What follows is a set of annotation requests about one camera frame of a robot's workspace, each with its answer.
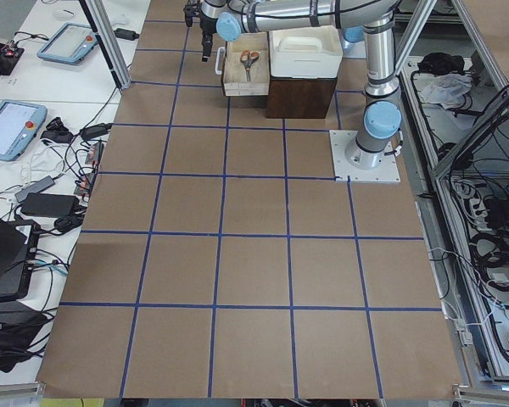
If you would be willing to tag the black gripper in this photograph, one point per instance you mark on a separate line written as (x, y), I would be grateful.
(206, 26)

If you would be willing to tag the wooden drawer with white handle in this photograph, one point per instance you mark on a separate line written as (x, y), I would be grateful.
(229, 68)

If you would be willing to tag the orange grey handled scissors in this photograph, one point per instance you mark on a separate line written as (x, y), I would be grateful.
(247, 59)

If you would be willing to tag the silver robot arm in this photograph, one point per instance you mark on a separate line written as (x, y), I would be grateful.
(231, 19)

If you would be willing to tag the black power adapter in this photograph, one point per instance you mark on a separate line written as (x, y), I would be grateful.
(126, 34)

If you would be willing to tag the dark brown wooden cabinet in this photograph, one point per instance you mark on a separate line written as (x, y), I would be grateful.
(290, 98)

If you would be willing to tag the white plastic tray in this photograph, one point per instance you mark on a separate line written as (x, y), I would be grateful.
(305, 53)

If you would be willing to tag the teach pendant far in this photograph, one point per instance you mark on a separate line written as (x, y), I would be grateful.
(69, 45)

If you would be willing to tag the teach pendant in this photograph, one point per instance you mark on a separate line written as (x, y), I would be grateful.
(19, 124)
(69, 45)

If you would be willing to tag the teach pendant near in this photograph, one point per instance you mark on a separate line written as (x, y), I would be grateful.
(19, 124)

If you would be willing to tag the black power brick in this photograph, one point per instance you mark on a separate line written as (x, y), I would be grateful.
(49, 205)

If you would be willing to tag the black laptop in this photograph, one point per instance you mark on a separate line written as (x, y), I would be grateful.
(18, 244)

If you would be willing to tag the aluminium frame post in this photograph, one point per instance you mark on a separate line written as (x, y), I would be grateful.
(98, 19)

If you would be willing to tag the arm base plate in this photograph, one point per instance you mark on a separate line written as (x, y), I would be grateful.
(352, 164)

